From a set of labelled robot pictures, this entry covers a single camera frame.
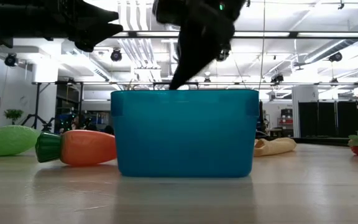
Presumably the black aluminium table frame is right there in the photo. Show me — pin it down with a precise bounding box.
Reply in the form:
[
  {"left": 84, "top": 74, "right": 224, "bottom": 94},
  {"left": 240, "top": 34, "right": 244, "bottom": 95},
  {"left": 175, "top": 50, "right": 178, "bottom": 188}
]
[{"left": 292, "top": 136, "right": 351, "bottom": 146}]

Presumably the blue plastic tupperware container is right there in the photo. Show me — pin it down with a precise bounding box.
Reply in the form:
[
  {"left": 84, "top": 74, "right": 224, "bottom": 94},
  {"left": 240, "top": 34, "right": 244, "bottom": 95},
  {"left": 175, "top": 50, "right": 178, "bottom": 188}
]
[{"left": 110, "top": 89, "right": 260, "bottom": 179}]

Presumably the black overhead crossbar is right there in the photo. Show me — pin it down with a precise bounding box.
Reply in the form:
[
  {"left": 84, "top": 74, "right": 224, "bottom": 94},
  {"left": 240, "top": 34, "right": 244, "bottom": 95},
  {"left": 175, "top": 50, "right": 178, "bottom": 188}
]
[{"left": 112, "top": 30, "right": 358, "bottom": 39}]

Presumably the black partition screen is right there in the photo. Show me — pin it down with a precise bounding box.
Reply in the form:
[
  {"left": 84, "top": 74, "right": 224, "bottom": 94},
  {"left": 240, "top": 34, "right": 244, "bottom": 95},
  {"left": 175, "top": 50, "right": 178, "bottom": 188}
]
[{"left": 298, "top": 101, "right": 358, "bottom": 138}]

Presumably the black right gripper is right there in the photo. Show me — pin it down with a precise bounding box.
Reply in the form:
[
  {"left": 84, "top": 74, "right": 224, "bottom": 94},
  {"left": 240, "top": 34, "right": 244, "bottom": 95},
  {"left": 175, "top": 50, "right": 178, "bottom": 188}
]
[{"left": 152, "top": 0, "right": 247, "bottom": 91}]

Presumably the green toy lime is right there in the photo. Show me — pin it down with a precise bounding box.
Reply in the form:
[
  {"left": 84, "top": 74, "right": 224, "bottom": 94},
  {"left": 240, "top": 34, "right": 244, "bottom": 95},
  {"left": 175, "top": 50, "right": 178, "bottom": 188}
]
[{"left": 0, "top": 125, "right": 42, "bottom": 157}]

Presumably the yellow-orange cloth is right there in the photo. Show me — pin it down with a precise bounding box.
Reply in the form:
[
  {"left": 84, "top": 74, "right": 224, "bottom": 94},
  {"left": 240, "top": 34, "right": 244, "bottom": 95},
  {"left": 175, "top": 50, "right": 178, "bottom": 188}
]
[{"left": 253, "top": 137, "right": 297, "bottom": 157}]

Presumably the storage shelf with boxes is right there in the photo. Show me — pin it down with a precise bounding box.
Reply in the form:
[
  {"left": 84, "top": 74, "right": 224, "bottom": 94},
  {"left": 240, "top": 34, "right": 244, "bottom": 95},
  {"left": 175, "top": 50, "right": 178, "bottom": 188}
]
[{"left": 280, "top": 108, "right": 294, "bottom": 138}]

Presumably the black ceiling camera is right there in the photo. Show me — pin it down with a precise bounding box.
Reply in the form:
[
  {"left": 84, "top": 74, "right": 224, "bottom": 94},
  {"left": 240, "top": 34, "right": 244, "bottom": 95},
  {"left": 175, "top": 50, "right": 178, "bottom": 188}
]
[
  {"left": 4, "top": 52, "right": 19, "bottom": 68},
  {"left": 270, "top": 73, "right": 285, "bottom": 84},
  {"left": 110, "top": 48, "right": 123, "bottom": 62},
  {"left": 216, "top": 46, "right": 231, "bottom": 62},
  {"left": 328, "top": 51, "right": 343, "bottom": 63}
]

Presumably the black background frame rail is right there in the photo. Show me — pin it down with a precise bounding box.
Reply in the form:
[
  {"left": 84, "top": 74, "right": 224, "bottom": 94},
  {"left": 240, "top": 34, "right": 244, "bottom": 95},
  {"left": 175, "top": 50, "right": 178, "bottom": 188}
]
[{"left": 32, "top": 80, "right": 358, "bottom": 87}]

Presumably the leafy background room plant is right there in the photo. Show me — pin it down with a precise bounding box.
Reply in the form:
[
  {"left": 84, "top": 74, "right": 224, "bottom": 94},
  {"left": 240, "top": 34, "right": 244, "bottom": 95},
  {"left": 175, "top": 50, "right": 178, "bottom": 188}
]
[{"left": 4, "top": 108, "right": 24, "bottom": 126}]

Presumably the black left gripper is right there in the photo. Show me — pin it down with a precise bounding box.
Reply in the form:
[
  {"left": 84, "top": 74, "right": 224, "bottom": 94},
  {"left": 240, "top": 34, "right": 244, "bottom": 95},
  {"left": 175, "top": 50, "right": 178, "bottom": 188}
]
[{"left": 0, "top": 0, "right": 124, "bottom": 53}]

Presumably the orange toy carrot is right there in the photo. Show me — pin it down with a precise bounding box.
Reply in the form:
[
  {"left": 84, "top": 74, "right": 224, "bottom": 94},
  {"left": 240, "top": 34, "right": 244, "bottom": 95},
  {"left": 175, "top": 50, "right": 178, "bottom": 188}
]
[{"left": 35, "top": 129, "right": 117, "bottom": 167}]

